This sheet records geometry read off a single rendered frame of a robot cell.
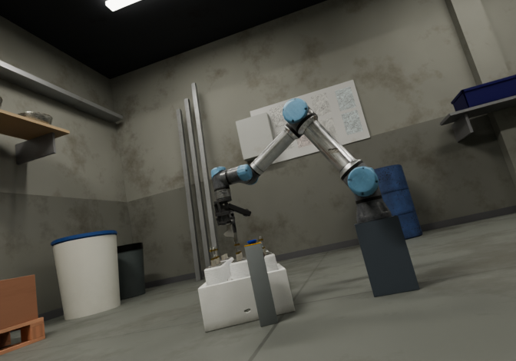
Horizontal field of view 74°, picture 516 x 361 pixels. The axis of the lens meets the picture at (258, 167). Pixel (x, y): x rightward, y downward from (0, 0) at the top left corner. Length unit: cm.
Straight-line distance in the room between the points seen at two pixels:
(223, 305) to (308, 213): 316
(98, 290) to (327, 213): 275
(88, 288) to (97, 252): 32
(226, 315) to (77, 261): 227
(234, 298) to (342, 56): 406
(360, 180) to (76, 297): 288
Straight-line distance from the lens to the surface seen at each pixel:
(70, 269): 368
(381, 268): 156
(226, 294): 158
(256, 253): 144
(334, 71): 502
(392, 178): 402
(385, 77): 498
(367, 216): 157
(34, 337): 286
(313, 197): 462
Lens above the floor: 33
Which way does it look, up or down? 12 degrees up
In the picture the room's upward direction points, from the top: 12 degrees counter-clockwise
